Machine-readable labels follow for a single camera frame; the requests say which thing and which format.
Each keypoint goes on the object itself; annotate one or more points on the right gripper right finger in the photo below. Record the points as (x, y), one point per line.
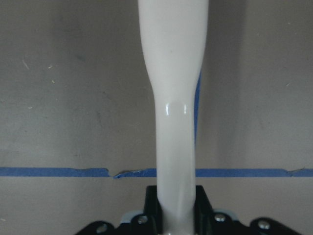
(212, 222)

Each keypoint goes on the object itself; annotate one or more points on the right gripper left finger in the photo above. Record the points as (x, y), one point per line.
(148, 222)

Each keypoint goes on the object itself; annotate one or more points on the beige hand brush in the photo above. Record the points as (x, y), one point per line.
(173, 37)

